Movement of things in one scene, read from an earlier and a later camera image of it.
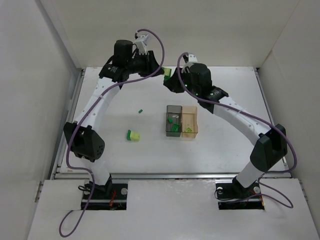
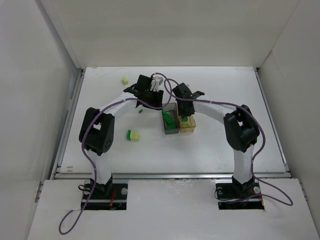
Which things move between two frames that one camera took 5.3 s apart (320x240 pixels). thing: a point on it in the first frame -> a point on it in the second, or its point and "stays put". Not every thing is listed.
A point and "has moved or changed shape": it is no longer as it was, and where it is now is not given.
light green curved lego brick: (135, 136) stays put
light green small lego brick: (167, 71) has moved or changed shape
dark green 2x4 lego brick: (175, 128) -> (171, 121)
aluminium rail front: (169, 176) stays put
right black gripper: (176, 83) -> (186, 110)
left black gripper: (149, 63) -> (155, 100)
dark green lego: (128, 134) stays put
